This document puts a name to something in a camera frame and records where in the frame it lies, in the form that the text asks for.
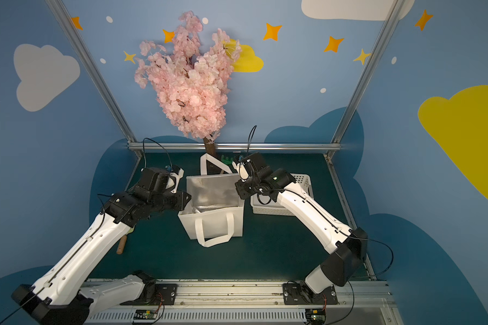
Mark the white perforated plastic basket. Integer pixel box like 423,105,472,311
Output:
249,173,314,217

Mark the white insulated delivery bag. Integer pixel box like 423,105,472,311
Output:
178,154,245,248

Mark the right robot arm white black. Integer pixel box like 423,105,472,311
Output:
235,164,367,293

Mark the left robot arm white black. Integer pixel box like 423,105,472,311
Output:
12,190,191,324

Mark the light green toy spatula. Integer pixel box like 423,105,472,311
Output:
116,228,134,255

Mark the left controller board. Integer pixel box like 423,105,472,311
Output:
131,309,161,324

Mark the controller board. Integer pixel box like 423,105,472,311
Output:
304,309,327,325
131,309,161,324

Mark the pink cherry blossom tree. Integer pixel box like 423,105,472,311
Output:
134,12,242,157

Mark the right controller board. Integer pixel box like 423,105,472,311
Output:
304,309,327,325

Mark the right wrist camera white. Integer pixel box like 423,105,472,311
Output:
233,152,272,181

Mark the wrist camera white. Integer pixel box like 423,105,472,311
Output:
140,165,186,194
233,152,272,181

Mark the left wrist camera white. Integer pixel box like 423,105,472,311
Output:
140,165,186,194

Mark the green toy rake wooden handle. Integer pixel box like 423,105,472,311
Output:
220,154,233,166

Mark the aluminium back frame bar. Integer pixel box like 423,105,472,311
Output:
127,140,341,152

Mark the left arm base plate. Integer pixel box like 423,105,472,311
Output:
121,282,178,306

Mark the right aluminium frame post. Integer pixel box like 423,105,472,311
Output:
325,0,405,162

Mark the aluminium frame post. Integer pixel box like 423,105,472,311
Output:
45,0,138,148
325,0,405,162

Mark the aluminium front rail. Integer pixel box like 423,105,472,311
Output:
81,279,403,324

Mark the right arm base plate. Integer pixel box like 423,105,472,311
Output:
282,280,338,306

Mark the left aluminium frame post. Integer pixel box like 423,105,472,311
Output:
45,0,138,148

